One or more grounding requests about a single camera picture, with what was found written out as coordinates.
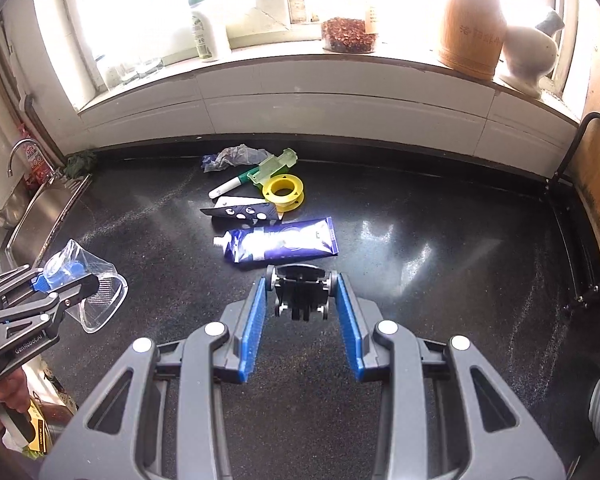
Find clear plastic bag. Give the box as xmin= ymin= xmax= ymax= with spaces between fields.
xmin=33 ymin=240 xmax=129 ymax=334

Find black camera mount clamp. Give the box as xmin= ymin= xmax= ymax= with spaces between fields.
xmin=265 ymin=263 xmax=338 ymax=322

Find blister pack card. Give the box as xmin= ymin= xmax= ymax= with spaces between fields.
xmin=200 ymin=196 xmax=282 ymax=224

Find yellow tape spool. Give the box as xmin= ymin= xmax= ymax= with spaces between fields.
xmin=262 ymin=174 xmax=304 ymax=214

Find person's left hand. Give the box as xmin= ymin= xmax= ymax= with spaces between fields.
xmin=0 ymin=367 xmax=30 ymax=436

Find blue white tube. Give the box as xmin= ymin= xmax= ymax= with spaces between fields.
xmin=213 ymin=217 xmax=339 ymax=263

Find stainless steel sink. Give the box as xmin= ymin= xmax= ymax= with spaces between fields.
xmin=0 ymin=174 xmax=92 ymax=271

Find chrome faucet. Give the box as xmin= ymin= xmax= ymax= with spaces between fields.
xmin=6 ymin=136 xmax=56 ymax=180

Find dark green cloth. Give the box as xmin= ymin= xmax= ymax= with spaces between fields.
xmin=64 ymin=150 xmax=97 ymax=179

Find red label bottle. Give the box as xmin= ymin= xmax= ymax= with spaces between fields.
xmin=23 ymin=143 xmax=53 ymax=185

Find green white marker tool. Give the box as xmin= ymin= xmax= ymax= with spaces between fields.
xmin=208 ymin=148 xmax=298 ymax=200

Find crumpled blue grey wrapper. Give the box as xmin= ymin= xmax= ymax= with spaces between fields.
xmin=201 ymin=144 xmax=271 ymax=172

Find glass jars on sill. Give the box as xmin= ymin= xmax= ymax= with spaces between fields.
xmin=104 ymin=58 xmax=164 ymax=89

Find white detergent bottle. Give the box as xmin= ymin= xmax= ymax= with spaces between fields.
xmin=188 ymin=0 xmax=230 ymax=62

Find jar of red dried goods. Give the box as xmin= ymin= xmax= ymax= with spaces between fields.
xmin=321 ymin=18 xmax=376 ymax=54

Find brown ceramic jar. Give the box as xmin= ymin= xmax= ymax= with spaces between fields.
xmin=438 ymin=0 xmax=507 ymax=80

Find white ceramic vase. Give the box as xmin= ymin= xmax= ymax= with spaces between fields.
xmin=501 ymin=10 xmax=565 ymax=99

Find black metal frame rack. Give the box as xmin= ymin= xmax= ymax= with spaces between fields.
xmin=543 ymin=112 xmax=600 ymax=318

